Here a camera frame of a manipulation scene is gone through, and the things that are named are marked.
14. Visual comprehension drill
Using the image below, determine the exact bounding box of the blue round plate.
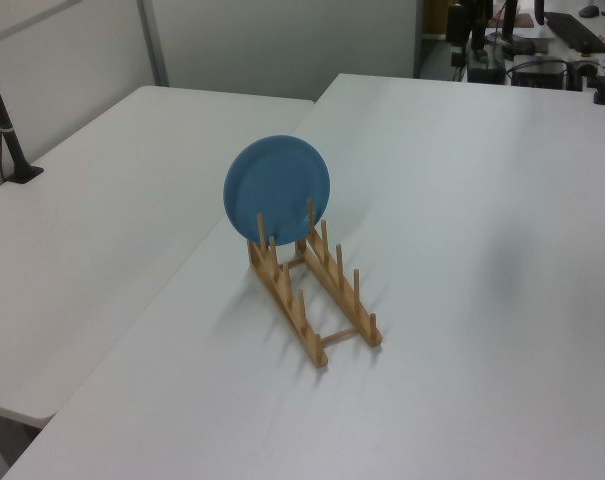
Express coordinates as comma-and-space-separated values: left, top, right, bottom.
223, 133, 332, 247

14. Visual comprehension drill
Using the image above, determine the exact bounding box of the wooden plate rack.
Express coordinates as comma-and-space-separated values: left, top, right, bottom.
245, 196, 384, 372

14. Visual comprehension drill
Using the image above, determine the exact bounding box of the black box with green part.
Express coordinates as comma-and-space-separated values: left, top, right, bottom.
467, 47, 506, 84

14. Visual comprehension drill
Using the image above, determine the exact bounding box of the tall black device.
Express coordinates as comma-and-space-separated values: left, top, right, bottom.
445, 3, 471, 44

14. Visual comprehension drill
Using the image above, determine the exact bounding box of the black electronics box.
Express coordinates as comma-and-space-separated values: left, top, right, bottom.
510, 58, 569, 90

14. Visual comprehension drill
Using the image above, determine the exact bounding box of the brown flat mat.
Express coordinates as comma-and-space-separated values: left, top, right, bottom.
490, 13, 536, 29

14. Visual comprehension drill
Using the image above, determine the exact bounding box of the black computer keyboard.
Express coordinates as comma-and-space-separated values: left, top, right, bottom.
543, 10, 605, 55

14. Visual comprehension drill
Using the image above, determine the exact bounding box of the black camera pole with base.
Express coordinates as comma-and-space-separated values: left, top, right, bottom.
0, 39, 46, 185

